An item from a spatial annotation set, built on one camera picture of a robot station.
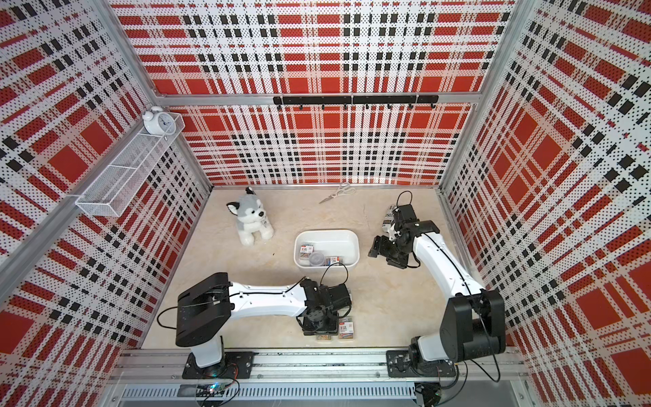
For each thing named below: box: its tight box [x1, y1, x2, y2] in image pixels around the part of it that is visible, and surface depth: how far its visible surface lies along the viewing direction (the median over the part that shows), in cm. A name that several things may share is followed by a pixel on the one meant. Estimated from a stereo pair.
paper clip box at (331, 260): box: [325, 256, 344, 267], surface depth 95 cm
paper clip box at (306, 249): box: [300, 243, 315, 259], surface depth 98 cm
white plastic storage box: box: [293, 228, 361, 271], surface depth 98 cm
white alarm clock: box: [142, 105, 177, 136], surface depth 83 cm
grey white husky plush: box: [225, 186, 275, 246], surface depth 92 cm
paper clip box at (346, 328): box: [338, 317, 355, 341], surface depth 80 cm
